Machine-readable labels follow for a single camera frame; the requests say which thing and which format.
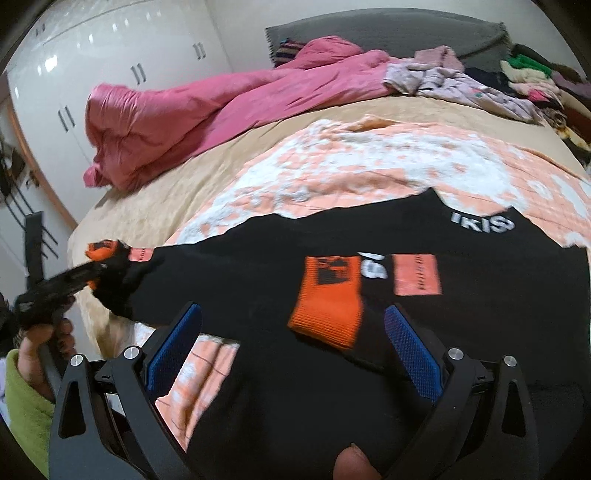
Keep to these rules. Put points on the person's right hand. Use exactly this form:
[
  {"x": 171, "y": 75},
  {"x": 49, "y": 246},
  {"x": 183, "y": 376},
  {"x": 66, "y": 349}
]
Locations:
[{"x": 355, "y": 464}]

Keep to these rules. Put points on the grey headboard cushion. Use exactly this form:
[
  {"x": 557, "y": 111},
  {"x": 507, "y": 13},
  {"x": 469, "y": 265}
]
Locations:
[{"x": 392, "y": 30}]

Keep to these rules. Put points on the pile of folded clothes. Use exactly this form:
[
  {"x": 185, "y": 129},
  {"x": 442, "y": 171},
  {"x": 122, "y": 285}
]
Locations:
[{"x": 549, "y": 83}]

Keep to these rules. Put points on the person's left forearm green sleeve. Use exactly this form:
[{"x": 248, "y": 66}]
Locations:
[{"x": 23, "y": 415}]

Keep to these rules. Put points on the beige bed sheet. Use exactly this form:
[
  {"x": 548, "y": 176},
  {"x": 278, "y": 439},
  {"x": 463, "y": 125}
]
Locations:
[{"x": 138, "y": 217}]

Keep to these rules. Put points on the dark upright stand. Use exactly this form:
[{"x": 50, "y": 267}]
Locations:
[{"x": 34, "y": 244}]

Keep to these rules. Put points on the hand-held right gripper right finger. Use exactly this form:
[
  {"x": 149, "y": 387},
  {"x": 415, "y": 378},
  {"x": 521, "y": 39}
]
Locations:
[{"x": 413, "y": 355}]

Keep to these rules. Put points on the black branch wall decoration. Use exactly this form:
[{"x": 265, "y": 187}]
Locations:
[{"x": 14, "y": 170}]

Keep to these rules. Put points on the peach and white plaid blanket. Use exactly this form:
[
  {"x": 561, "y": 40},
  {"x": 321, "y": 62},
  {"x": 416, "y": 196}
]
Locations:
[{"x": 369, "y": 161}]

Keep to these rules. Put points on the person's left hand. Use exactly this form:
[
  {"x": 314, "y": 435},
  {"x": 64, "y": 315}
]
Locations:
[{"x": 34, "y": 357}]

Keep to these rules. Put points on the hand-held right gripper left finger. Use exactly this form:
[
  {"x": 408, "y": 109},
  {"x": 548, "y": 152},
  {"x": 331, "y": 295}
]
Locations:
[{"x": 178, "y": 344}]

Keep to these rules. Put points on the pink duvet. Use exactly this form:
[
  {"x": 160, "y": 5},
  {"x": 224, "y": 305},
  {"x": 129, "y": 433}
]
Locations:
[{"x": 184, "y": 120}]

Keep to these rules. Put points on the black sweatshirt with orange cuffs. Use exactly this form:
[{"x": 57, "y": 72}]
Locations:
[{"x": 277, "y": 286}]

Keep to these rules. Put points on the white glossy wardrobe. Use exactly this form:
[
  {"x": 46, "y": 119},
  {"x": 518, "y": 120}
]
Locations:
[{"x": 115, "y": 46}]

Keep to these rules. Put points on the striped knit cloth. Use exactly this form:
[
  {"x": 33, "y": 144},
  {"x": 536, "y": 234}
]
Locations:
[{"x": 287, "y": 50}]

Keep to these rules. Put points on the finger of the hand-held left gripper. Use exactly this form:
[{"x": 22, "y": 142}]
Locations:
[{"x": 113, "y": 267}]

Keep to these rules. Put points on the pink garment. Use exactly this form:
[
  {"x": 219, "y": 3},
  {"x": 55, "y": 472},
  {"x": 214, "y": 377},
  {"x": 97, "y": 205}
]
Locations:
[{"x": 438, "y": 55}]

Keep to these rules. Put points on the lilac printed garment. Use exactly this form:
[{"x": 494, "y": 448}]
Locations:
[{"x": 461, "y": 87}]

